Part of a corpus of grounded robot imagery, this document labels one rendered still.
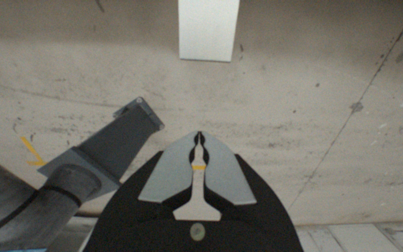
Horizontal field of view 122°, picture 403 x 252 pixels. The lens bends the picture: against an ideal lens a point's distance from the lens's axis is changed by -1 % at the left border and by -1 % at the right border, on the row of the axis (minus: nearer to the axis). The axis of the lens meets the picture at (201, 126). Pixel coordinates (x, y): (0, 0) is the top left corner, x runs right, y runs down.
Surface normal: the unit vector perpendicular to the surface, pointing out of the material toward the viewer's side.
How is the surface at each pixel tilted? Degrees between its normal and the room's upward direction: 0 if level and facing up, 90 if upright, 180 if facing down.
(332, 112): 0
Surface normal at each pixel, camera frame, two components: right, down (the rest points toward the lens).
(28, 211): 0.95, -0.31
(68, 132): 0.00, 0.47
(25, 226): 0.91, -0.14
